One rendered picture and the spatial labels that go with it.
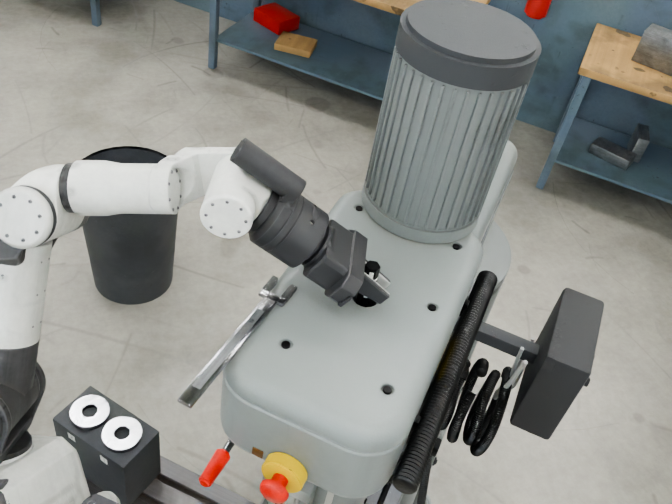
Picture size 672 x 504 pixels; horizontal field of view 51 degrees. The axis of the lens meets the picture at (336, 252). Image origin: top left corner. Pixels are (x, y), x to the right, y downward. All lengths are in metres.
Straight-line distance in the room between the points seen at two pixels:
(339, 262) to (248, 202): 0.15
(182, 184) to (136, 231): 2.22
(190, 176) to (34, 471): 0.47
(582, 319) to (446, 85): 0.57
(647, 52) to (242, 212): 4.01
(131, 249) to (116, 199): 2.33
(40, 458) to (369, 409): 0.49
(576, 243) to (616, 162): 0.69
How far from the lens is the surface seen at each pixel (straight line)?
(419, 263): 1.08
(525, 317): 3.89
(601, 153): 4.93
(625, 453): 3.57
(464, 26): 1.03
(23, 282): 1.00
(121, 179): 0.92
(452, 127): 1.00
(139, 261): 3.32
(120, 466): 1.71
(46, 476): 1.11
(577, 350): 1.30
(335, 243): 0.94
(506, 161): 1.65
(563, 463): 3.39
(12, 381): 1.05
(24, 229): 0.94
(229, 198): 0.84
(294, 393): 0.89
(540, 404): 1.36
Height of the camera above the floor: 2.60
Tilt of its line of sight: 42 degrees down
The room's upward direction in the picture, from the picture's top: 12 degrees clockwise
